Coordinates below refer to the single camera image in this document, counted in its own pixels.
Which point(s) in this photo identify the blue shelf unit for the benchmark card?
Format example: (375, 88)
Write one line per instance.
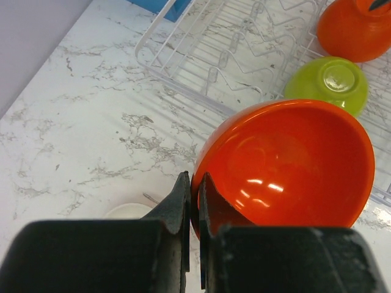
(155, 6)

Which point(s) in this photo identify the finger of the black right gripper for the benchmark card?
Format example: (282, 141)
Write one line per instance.
(376, 4)

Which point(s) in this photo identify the orange plastic bowl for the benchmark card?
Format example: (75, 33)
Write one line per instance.
(292, 162)
(349, 29)

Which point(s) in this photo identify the white wire dish rack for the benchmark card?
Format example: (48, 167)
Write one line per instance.
(229, 33)

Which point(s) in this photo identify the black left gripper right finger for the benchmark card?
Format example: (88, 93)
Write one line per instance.
(236, 256)

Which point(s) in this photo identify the orange bowl white inside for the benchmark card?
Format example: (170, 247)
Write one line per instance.
(128, 211)

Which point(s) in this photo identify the clear plastic drip tray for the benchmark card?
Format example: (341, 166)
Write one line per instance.
(225, 91)

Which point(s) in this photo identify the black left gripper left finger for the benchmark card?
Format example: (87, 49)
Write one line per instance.
(150, 254)

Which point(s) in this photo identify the lime green plastic bowl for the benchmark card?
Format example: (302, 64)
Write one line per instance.
(331, 79)

